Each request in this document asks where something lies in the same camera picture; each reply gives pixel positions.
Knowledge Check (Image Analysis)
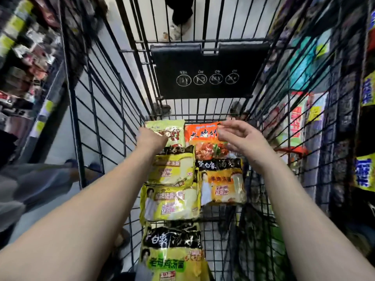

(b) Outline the person's right hand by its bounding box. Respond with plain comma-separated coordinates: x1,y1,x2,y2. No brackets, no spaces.
217,119,278,175

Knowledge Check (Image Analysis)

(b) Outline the person's left hand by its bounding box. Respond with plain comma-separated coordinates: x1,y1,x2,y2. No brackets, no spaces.
136,127,169,154

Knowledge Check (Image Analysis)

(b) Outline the light green noodle packet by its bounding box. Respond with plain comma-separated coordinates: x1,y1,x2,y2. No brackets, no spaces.
145,119,186,148

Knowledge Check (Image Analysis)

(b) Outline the person's left forearm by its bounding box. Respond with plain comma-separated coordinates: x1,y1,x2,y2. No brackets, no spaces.
0,149,165,281

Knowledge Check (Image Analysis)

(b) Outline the person's right forearm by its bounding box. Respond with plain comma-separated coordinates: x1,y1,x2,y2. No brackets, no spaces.
254,156,375,281

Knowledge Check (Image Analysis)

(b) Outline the orange yellow noodle packet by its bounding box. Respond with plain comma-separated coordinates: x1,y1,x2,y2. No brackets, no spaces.
195,157,247,206

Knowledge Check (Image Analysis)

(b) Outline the black plastic cart seat flap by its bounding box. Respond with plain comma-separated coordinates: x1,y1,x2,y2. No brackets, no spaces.
150,41,271,100

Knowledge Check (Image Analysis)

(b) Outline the yellow noodle packet black top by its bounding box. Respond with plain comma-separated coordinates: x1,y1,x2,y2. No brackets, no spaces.
147,146,196,187

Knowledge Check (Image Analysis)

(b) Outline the store shelf with colourful packages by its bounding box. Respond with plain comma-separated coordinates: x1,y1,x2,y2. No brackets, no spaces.
264,0,375,231

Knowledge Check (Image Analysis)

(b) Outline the large yellow black noodle packet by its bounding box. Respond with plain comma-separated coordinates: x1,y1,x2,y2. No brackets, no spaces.
136,221,210,281

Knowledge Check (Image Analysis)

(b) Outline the store shelf with snack packets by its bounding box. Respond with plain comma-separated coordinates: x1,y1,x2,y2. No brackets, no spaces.
0,0,69,164

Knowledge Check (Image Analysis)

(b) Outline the black wire shopping cart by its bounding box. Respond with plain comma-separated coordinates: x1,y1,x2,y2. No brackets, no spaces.
59,0,370,281

